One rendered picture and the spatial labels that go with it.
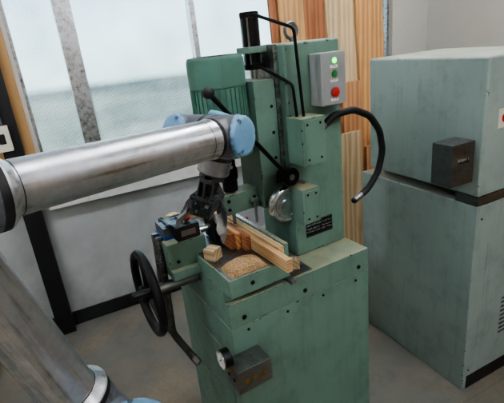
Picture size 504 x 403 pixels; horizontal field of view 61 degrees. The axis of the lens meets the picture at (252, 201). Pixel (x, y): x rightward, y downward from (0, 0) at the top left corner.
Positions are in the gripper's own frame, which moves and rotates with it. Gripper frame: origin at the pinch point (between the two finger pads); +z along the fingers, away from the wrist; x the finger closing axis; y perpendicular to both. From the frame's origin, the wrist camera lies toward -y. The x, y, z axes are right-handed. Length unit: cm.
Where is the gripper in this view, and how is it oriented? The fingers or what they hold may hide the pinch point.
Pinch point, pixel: (200, 235)
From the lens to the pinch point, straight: 128.5
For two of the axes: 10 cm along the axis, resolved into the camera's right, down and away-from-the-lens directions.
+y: -2.2, 2.7, -9.4
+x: 9.4, 3.0, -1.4
